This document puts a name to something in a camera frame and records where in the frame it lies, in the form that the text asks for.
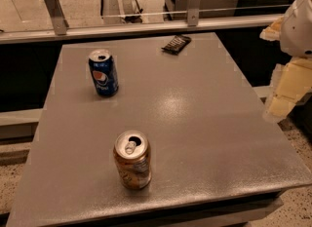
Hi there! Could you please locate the blue pepsi can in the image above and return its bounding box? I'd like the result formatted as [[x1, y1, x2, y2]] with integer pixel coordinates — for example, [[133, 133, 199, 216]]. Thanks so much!
[[89, 49, 119, 96]]

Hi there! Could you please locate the horizontal metal rail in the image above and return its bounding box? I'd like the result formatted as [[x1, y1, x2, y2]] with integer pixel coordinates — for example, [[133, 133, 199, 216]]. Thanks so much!
[[0, 14, 282, 44]]

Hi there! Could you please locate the orange soda can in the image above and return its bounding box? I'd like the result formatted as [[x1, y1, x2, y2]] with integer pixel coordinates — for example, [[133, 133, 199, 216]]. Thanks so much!
[[113, 131, 152, 190]]

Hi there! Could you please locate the right metal bracket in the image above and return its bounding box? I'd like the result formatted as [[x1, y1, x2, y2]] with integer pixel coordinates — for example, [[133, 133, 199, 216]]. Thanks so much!
[[187, 0, 201, 26]]

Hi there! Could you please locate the left metal bracket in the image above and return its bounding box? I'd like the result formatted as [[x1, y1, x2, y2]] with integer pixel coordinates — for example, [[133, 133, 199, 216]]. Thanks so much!
[[44, 0, 69, 35]]

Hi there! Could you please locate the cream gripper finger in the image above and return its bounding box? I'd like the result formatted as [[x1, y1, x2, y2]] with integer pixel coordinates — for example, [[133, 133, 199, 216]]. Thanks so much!
[[262, 57, 312, 123], [259, 18, 283, 41]]

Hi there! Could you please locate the metal bracket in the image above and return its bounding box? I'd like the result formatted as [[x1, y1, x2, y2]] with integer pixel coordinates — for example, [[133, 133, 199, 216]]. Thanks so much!
[[44, 0, 69, 35], [187, 0, 201, 26]]

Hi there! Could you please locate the grey table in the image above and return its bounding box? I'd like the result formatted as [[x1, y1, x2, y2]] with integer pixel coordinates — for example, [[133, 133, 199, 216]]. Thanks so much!
[[7, 33, 311, 227]]

